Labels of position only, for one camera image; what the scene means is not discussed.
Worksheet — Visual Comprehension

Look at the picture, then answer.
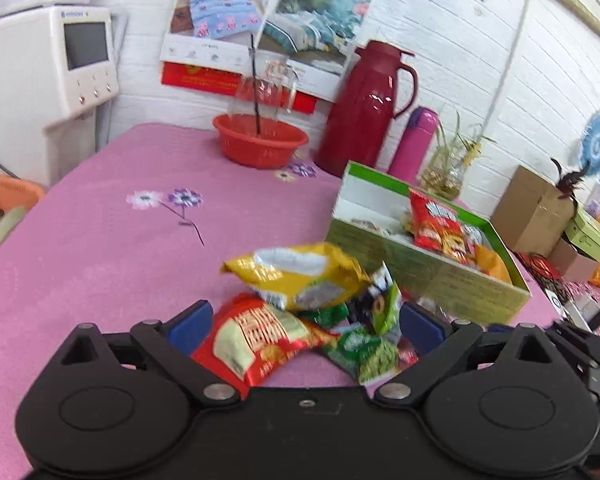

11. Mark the red and yellow snack packet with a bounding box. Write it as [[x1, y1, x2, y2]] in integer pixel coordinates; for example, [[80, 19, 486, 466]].
[[190, 292, 339, 401]]

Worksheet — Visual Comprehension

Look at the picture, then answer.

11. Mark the printed blanket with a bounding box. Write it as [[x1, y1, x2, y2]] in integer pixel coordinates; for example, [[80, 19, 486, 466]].
[[512, 250, 600, 346]]

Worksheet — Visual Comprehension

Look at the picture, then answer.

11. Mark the small brown cardboard box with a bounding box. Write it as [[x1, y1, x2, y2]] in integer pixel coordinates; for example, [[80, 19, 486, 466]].
[[549, 237, 600, 284]]

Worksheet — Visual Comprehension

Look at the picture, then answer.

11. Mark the red plastic basin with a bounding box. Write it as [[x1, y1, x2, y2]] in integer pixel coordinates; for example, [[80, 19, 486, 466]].
[[212, 112, 310, 170]]

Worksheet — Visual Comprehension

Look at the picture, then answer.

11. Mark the glass pitcher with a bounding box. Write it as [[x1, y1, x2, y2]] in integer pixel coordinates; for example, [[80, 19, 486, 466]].
[[227, 50, 301, 136]]

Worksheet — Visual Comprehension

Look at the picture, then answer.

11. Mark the black stirring stick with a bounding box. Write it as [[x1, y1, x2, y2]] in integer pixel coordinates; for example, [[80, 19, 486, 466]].
[[249, 32, 262, 136]]

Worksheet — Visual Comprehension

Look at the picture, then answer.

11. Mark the red snack packet white lettering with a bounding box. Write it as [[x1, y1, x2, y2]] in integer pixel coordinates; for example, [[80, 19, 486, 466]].
[[408, 188, 474, 264]]

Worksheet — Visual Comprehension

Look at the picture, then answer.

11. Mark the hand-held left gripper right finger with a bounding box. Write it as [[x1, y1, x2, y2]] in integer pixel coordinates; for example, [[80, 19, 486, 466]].
[[374, 303, 552, 409]]

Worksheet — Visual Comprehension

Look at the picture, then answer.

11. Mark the large brown cardboard box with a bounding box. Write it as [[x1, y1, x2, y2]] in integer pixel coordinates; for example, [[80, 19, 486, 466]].
[[490, 165, 577, 257]]

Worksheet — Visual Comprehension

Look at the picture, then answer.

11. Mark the white power strip with chargers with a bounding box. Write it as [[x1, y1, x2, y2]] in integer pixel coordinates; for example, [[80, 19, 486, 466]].
[[544, 287, 600, 332]]

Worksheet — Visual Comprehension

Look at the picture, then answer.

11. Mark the pink thermos bottle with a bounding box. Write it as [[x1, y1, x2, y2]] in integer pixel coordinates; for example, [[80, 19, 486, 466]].
[[388, 106, 440, 186]]

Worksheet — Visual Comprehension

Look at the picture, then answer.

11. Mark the pink floral tablecloth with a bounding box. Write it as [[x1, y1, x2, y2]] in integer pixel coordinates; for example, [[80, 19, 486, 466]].
[[0, 122, 561, 480]]

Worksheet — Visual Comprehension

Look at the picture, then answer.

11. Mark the green and black snack packet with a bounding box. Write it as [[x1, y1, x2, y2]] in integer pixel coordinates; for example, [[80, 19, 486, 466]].
[[347, 261, 404, 336]]

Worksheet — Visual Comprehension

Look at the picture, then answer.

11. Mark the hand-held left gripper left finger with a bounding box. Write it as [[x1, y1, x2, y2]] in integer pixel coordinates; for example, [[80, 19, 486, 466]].
[[57, 299, 242, 409]]

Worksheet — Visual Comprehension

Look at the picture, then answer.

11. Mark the red wall calendar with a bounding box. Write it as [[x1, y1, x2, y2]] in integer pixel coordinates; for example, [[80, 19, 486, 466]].
[[160, 0, 368, 116]]

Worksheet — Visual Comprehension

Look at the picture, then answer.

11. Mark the green lidded box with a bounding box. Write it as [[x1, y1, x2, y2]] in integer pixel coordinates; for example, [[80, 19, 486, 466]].
[[562, 206, 600, 262]]

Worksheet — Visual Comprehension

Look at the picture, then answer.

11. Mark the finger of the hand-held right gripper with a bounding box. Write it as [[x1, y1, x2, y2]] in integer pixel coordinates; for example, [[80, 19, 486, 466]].
[[547, 318, 600, 369]]

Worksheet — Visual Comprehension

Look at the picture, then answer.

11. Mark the green cardboard box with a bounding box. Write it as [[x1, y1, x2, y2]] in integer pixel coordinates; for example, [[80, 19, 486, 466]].
[[325, 160, 532, 327]]

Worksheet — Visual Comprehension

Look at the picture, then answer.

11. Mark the dark red thermos jug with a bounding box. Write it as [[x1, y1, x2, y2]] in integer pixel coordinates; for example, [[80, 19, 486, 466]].
[[313, 40, 420, 179]]

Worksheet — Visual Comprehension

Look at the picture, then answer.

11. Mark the plant in glass vase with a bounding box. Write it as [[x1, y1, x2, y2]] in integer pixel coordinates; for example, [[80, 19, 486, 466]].
[[419, 109, 498, 202]]

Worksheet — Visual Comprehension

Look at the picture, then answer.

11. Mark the wall poster of bedding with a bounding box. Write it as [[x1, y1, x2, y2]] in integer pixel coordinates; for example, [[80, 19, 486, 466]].
[[159, 0, 376, 103]]

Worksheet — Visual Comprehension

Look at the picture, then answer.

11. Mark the dark red leafy plant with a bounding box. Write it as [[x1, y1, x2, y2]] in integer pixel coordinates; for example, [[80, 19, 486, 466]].
[[550, 157, 590, 202]]

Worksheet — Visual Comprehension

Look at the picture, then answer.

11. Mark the orange snack packet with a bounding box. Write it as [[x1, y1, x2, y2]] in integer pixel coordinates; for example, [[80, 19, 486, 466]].
[[474, 244, 512, 284]]

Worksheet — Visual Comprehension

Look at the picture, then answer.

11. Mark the orange plastic basket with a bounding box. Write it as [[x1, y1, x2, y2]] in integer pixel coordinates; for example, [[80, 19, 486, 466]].
[[0, 172, 47, 263]]

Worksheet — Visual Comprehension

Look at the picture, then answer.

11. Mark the white wall pipe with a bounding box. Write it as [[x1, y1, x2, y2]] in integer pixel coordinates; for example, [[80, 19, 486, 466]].
[[479, 0, 537, 133]]

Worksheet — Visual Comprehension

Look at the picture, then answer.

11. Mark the white appliance with screen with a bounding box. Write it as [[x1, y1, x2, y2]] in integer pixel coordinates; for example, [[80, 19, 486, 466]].
[[0, 5, 130, 188]]

